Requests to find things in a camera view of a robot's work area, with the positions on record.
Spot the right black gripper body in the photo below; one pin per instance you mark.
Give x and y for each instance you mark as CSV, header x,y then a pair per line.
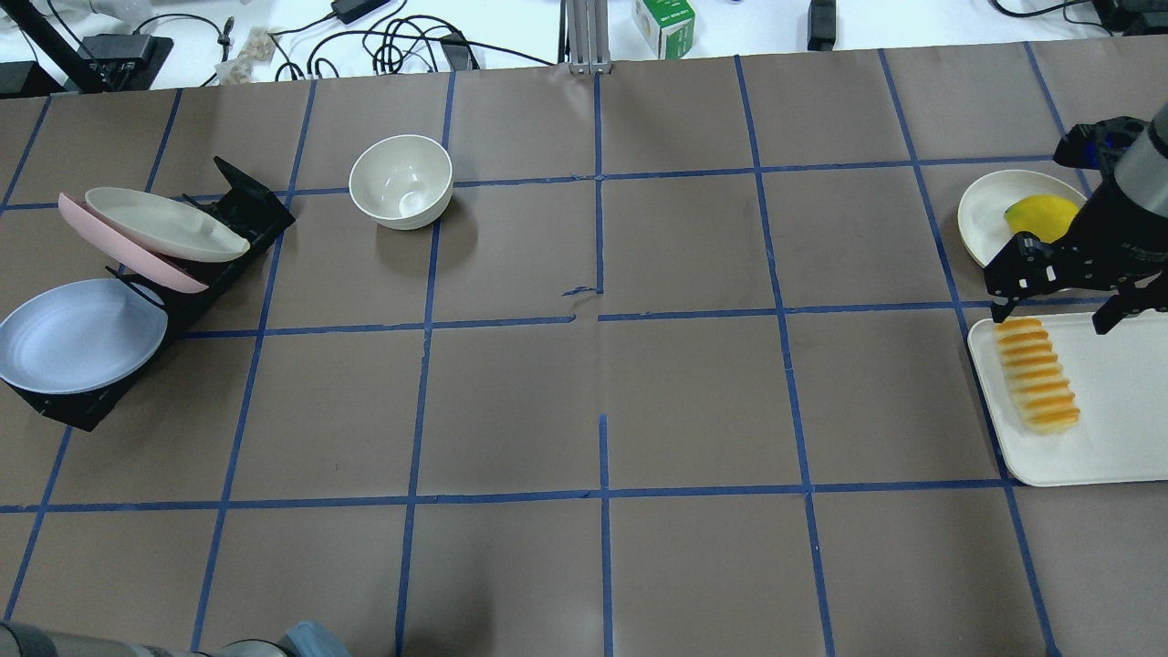
x,y
1119,239

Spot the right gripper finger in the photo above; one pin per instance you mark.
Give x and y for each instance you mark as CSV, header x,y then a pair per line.
x,y
1125,304
1001,307

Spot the blue plate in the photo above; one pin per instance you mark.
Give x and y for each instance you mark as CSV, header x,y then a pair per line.
x,y
81,337

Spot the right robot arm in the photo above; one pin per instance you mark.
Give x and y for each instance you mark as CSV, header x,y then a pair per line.
x,y
1117,242

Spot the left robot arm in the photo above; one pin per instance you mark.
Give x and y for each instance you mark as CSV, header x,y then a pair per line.
x,y
302,639

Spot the cream plate with lemon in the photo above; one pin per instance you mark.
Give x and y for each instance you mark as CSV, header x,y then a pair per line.
x,y
981,210

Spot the pink plate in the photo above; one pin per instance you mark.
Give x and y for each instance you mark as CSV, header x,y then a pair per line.
x,y
87,224

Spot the cream plate in rack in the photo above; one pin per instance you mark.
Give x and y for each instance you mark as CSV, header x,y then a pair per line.
x,y
167,227

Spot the white rectangular tray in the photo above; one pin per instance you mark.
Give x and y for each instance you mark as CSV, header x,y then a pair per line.
x,y
1120,382

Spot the yellow lemon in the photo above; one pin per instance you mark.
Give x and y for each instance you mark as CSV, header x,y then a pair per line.
x,y
1046,216

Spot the green white carton box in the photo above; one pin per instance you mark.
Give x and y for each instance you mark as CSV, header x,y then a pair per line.
x,y
668,27

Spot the white bowl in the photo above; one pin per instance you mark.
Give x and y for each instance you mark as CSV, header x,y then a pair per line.
x,y
403,182

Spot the black power adapter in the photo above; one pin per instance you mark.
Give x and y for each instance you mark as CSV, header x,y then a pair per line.
x,y
349,11

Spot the black dish rack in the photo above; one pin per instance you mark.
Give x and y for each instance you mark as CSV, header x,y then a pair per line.
x,y
252,211

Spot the aluminium frame post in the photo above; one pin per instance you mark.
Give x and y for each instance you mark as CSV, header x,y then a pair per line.
x,y
583,37

